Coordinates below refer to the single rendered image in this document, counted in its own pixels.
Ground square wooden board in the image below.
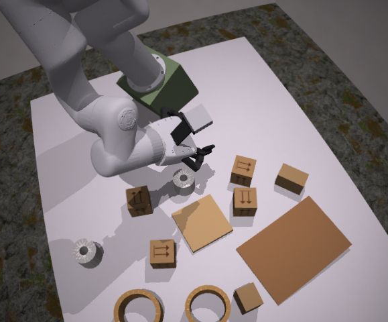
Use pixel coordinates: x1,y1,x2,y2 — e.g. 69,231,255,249
172,194,233,253

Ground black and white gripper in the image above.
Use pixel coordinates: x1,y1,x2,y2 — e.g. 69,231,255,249
145,106,215,172

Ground brown wooden ring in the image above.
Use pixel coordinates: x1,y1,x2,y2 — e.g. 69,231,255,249
185,285,231,322
113,289,164,322

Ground brown rectangular board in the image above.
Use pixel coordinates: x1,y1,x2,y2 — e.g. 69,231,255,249
236,196,352,305

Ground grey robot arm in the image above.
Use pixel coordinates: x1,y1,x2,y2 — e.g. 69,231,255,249
0,0,213,178

